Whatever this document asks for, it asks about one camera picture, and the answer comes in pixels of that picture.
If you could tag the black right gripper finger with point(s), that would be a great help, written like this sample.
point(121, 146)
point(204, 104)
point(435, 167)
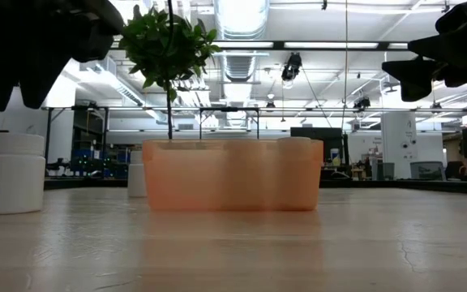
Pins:
point(440, 48)
point(414, 79)

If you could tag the orange translucent plastic basket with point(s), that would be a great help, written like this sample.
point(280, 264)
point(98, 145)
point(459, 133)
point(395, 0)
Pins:
point(189, 178)

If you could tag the white room pillar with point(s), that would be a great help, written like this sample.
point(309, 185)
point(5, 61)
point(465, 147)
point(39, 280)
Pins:
point(399, 138)

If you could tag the white canister blue lid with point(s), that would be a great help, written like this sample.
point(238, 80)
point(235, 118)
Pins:
point(335, 157)

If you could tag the green potted plant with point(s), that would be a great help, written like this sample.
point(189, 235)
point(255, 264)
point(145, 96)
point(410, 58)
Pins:
point(164, 44)

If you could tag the black hanging ceiling camera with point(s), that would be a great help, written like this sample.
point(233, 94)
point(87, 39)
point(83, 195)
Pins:
point(291, 67)
point(362, 102)

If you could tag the black metal shelf frame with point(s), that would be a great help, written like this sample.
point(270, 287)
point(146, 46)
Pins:
point(48, 134)

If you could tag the black aluminium rig frame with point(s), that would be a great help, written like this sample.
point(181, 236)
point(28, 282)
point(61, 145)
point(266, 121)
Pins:
point(420, 185)

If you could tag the silver round ceiling duct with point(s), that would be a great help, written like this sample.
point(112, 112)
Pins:
point(241, 20)

